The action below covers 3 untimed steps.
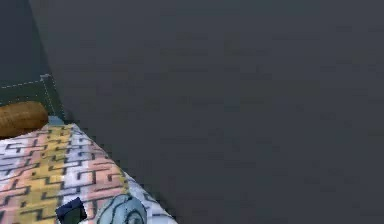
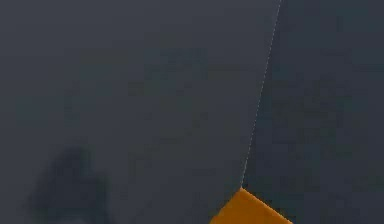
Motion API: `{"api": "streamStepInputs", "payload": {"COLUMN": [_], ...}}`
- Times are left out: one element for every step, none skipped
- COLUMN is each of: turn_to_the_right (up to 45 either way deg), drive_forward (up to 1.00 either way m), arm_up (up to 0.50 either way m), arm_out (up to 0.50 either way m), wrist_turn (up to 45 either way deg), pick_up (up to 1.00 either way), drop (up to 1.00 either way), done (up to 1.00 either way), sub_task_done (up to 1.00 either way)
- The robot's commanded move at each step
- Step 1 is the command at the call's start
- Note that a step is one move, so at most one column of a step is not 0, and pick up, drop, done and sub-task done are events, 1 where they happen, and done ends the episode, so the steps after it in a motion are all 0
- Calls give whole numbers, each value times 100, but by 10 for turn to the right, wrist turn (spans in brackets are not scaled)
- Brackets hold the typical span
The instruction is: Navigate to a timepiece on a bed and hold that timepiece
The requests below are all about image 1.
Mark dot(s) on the dark blue square clock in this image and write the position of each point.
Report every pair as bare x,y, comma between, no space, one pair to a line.
71,211

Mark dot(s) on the bed with patterned quilt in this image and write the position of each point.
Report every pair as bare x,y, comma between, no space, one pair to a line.
53,160

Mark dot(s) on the pale blue round object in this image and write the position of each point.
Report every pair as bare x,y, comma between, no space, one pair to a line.
123,211

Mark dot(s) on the orange-brown pillow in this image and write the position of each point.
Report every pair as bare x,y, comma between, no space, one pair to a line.
20,118

